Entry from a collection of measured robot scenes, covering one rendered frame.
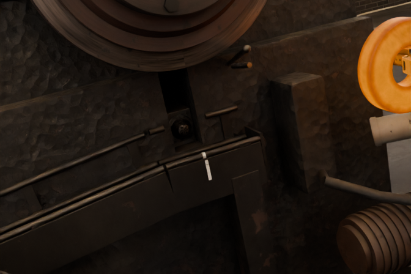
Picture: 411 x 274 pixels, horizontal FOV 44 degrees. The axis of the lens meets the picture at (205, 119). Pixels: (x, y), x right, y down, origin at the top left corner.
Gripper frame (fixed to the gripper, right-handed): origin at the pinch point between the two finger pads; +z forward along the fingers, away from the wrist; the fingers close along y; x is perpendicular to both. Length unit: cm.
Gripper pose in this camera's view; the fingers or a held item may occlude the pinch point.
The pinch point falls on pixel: (402, 55)
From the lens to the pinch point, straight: 89.2
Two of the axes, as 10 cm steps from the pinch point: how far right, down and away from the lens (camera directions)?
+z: -3.5, -2.4, 9.1
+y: 9.2, -2.7, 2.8
